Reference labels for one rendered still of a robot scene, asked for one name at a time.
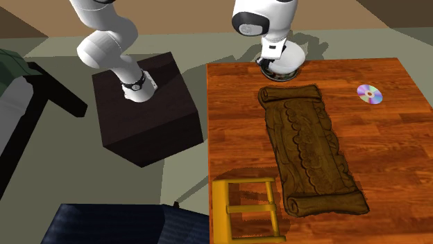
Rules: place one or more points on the brown carved scroll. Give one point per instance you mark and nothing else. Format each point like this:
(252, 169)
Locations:
(304, 148)

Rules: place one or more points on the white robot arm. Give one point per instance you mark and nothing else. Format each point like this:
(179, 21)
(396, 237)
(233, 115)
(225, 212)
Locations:
(101, 47)

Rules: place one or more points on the iridescent compact disc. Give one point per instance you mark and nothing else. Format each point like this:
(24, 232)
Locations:
(369, 94)

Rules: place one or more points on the dark robot stand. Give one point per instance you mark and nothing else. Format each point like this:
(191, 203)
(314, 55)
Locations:
(145, 128)

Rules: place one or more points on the wooden table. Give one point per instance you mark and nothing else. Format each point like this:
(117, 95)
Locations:
(389, 152)

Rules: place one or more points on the yellow rectangular frame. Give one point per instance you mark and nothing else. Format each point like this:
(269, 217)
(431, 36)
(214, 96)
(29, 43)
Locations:
(220, 209)

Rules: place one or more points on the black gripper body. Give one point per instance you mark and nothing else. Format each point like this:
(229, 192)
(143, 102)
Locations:
(263, 63)

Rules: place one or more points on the white bowl with dark rim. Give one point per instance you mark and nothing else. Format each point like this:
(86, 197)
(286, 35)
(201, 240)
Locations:
(291, 59)

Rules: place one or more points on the black frame chair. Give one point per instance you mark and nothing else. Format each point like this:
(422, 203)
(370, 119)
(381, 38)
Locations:
(23, 125)

